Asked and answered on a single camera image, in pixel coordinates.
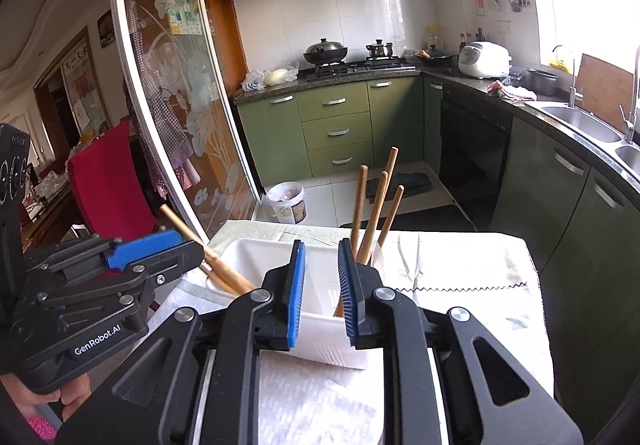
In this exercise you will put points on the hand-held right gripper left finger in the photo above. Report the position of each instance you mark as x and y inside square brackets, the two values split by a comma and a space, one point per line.
[296, 300]

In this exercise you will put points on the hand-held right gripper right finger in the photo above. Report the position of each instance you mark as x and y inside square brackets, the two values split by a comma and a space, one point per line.
[347, 300]

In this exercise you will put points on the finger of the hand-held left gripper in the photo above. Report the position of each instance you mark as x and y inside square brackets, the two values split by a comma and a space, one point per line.
[145, 242]
[170, 260]

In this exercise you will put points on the white plastic utensil holder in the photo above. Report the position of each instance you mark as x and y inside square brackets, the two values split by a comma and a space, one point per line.
[320, 275]

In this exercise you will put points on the dark brown wooden chopstick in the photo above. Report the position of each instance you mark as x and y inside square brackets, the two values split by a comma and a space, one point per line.
[360, 205]

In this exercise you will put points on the person's left hand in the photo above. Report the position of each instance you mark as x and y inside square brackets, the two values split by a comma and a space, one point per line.
[72, 397]

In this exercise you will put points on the red covered chair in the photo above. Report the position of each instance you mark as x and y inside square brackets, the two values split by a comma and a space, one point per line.
[112, 185]

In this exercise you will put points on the pink patterned clothing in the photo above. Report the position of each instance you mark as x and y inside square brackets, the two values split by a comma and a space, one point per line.
[42, 427]

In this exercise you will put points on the white trash bin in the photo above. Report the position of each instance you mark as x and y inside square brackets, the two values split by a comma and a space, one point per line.
[286, 205]

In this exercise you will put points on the cluttered wooden side table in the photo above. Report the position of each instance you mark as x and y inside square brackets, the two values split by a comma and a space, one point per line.
[50, 210]

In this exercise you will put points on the pale checked tablecloth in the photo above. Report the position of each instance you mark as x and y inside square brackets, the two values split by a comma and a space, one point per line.
[450, 325]

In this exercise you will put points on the dark floor mat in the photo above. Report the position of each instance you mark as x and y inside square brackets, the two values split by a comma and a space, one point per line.
[405, 185]

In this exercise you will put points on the patterned glass sliding door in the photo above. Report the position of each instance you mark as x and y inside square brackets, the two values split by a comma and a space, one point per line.
[200, 125]

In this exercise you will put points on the green lower kitchen cabinets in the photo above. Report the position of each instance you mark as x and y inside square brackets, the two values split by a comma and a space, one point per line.
[335, 125]

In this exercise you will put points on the clear plastic bag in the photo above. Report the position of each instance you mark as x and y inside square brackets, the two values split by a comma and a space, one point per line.
[254, 81]

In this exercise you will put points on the black built-in oven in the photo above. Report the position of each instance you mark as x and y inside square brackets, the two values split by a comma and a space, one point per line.
[472, 150]

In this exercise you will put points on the pale bagged food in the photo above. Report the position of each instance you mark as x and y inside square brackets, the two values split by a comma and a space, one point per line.
[279, 76]

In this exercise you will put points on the black gas stove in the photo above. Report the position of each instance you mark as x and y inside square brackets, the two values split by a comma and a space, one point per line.
[350, 67]

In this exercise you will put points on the dark cabinets under sink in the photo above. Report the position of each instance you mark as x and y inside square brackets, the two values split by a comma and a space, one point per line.
[575, 225]

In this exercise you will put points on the black wok with lid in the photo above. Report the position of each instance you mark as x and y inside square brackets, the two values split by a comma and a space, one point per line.
[325, 51]

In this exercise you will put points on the black frying pan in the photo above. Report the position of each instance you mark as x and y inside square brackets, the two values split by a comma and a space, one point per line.
[437, 59]

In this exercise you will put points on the pink dish cloth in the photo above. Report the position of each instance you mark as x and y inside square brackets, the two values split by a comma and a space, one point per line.
[515, 92]

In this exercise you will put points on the white rice cooker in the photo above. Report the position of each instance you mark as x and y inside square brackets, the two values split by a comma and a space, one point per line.
[482, 60]

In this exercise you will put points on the dark grey pot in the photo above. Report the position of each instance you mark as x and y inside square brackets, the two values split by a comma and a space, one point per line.
[541, 81]

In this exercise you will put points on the steel kitchen sink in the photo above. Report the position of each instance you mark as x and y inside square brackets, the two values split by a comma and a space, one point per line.
[580, 122]

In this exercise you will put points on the small steel faucet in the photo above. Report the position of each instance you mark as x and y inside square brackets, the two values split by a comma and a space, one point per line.
[572, 90]

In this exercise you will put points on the yellow sponge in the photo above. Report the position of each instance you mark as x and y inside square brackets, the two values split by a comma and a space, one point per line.
[559, 65]

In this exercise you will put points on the wooden cutting board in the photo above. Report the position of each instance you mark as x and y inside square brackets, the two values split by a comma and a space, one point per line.
[602, 90]

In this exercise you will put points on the tall steel faucet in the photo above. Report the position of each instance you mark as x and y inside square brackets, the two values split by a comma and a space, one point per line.
[632, 120]

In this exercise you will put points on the calligraphy wall poster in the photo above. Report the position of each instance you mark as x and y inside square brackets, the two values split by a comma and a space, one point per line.
[82, 85]

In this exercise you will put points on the dark framed wall picture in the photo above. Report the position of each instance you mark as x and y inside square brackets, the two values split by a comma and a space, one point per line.
[106, 27]

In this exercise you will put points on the white wall outlet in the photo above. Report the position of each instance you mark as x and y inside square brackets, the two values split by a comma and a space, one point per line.
[505, 26]

